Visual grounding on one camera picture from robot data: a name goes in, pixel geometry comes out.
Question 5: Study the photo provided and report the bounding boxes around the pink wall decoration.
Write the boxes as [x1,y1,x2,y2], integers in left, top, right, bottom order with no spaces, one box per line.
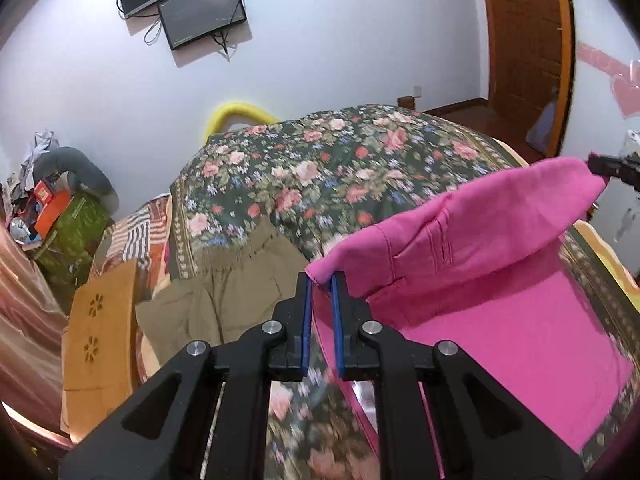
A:
[576,41,640,120]

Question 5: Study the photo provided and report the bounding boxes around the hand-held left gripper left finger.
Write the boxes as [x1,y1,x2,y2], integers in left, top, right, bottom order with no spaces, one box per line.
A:
[59,271,314,480]

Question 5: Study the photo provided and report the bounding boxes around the floral bed blanket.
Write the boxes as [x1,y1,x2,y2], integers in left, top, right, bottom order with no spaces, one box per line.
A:
[168,104,640,480]

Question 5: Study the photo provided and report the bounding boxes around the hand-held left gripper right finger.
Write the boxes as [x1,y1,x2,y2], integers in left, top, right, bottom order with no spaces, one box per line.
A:
[330,271,587,480]

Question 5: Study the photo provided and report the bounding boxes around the pink pants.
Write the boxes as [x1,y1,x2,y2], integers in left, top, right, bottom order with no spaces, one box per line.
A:
[305,157,635,454]

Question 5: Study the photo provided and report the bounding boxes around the small black monitor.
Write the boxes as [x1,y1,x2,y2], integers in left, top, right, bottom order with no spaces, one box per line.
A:
[158,0,248,51]

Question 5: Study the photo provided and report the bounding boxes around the pink curtain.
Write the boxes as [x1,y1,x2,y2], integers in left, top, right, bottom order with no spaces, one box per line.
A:
[0,220,71,441]

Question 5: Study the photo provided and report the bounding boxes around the orange box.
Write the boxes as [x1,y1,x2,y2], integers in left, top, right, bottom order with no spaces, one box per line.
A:
[31,180,71,237]

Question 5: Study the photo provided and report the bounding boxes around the grey neck pillow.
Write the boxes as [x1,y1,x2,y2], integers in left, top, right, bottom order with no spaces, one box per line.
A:
[34,147,120,214]

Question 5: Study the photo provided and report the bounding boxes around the olive khaki pants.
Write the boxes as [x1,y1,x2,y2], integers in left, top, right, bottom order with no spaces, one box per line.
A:
[135,220,307,366]

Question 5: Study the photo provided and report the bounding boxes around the yellow foam tube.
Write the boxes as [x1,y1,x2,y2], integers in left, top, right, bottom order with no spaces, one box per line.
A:
[202,102,281,145]

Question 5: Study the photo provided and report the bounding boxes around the wooden door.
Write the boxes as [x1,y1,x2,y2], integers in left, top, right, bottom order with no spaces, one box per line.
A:
[477,0,576,158]

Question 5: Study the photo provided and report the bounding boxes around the striped cloth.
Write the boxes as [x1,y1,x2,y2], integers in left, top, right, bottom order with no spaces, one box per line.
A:
[89,198,171,281]

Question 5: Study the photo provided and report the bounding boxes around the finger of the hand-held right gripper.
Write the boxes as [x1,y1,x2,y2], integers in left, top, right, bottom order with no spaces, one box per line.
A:
[588,152,640,186]

